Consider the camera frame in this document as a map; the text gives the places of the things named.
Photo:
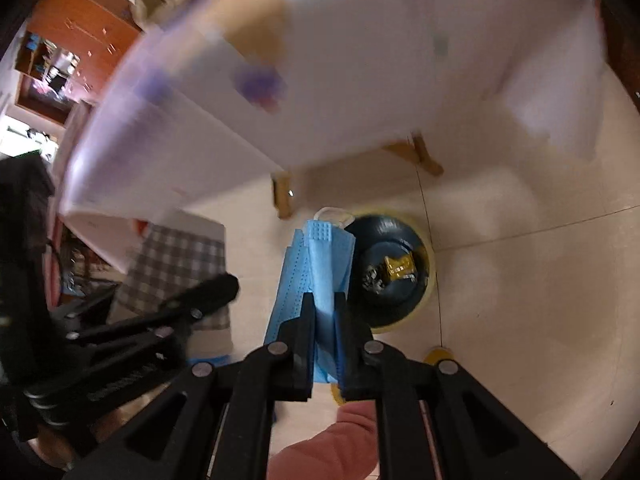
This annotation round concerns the grey plaid cloth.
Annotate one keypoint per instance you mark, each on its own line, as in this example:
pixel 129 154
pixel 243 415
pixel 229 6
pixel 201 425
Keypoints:
pixel 170 270

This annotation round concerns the blue face mask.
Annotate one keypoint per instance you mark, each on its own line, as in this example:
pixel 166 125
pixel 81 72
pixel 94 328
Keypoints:
pixel 320 260

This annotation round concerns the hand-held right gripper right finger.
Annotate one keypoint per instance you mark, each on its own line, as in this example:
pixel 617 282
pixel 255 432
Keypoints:
pixel 341 345

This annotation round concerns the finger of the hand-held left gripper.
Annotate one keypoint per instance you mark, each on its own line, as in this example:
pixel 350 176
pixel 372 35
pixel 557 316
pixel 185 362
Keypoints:
pixel 210 291

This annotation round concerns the yellow snack wrapper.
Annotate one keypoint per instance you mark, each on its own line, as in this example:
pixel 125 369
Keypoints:
pixel 398 266

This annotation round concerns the brown wooden cabinet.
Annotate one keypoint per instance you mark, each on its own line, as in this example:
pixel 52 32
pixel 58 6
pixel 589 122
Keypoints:
pixel 85 25

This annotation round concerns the person's left pink trouser leg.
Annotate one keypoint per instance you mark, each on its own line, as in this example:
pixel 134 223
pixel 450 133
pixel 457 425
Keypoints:
pixel 325 445

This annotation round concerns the wooden leg table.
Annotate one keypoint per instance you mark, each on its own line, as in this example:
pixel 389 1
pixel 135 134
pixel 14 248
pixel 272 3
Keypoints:
pixel 283 195

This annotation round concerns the table with cartoon tablecloth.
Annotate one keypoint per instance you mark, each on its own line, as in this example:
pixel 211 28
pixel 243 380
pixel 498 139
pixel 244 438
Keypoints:
pixel 350 60

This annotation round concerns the person's left yellow slipper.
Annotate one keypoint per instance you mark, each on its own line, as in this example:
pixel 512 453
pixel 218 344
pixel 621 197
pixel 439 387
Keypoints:
pixel 338 394

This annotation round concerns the yellow trash bin black liner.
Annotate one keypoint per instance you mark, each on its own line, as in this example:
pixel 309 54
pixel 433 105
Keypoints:
pixel 395 237

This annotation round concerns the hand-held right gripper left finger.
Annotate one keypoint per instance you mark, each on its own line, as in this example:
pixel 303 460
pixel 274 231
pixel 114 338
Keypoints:
pixel 306 345

